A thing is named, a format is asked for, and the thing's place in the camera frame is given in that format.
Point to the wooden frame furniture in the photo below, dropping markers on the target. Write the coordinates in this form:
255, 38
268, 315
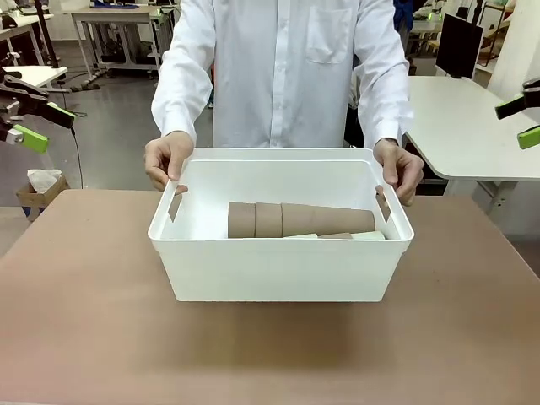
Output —
495, 29

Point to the pale green cup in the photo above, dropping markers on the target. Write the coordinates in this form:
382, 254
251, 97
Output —
299, 235
369, 235

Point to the white side table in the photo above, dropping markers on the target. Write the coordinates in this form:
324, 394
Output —
455, 126

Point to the person's left hand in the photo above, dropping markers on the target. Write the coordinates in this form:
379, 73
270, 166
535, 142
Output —
403, 169

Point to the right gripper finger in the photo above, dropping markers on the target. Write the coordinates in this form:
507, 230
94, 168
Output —
530, 137
514, 107

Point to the person's right forearm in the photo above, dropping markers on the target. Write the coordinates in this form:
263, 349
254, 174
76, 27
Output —
177, 105

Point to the cardboard tissue box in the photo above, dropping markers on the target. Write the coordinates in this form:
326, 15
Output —
50, 192

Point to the person in white coat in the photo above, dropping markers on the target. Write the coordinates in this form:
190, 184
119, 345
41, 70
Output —
278, 84

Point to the white desk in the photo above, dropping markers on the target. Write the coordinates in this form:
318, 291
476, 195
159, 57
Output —
42, 73

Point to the person's left forearm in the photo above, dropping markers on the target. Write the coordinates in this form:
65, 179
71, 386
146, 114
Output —
386, 105

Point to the brown cup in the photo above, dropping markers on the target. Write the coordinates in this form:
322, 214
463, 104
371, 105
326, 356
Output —
241, 219
335, 235
333, 219
268, 219

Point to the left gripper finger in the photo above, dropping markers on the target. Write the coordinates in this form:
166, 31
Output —
29, 139
50, 109

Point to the black stand pole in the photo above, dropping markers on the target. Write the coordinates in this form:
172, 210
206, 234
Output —
44, 29

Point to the black monitor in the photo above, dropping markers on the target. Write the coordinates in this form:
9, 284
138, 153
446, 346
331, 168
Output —
460, 42

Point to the white plastic basket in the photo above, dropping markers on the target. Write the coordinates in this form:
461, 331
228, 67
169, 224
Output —
274, 270

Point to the person in blue jacket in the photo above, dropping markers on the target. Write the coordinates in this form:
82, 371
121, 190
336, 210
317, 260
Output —
403, 14

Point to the grey workbench with white legs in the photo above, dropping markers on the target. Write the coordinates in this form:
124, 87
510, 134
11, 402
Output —
109, 17

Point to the person's right hand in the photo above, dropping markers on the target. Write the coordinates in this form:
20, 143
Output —
166, 156

